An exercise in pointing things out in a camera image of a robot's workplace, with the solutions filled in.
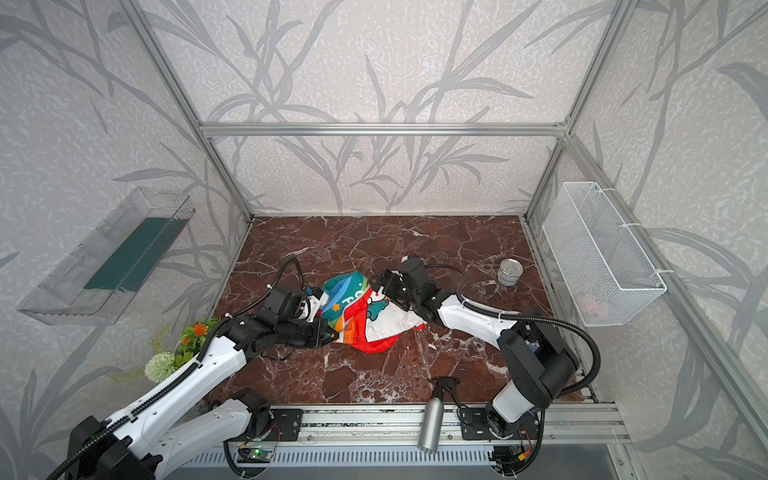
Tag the artificial flower bouquet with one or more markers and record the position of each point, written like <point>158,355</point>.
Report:
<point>167,361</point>

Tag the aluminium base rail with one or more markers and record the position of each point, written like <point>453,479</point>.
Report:
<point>325,425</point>

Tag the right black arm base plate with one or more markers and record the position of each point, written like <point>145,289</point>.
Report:
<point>476,426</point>

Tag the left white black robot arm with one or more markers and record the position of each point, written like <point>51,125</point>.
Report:
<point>149,438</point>

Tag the colourful rainbow hooded kids jacket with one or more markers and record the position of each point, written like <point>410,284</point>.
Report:
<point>364,319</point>

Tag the silver metal tin can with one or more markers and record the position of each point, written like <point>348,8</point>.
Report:
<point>509,272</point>

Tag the pink item in basket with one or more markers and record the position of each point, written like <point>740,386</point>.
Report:
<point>591,307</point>

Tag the white wire mesh basket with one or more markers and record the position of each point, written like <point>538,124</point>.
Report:
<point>597,252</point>

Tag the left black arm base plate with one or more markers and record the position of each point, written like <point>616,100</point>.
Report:
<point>282,425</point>

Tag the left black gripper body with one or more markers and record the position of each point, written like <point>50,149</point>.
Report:
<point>315,335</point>

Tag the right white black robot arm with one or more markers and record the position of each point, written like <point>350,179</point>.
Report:
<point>539,362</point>

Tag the clear acrylic wall shelf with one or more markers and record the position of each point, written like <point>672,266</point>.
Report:
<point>96,282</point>

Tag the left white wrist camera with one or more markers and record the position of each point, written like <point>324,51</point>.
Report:
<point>308,307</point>

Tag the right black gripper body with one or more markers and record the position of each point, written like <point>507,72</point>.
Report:
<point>390,285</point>

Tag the silver spray bottle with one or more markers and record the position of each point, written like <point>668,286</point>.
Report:
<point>429,434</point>

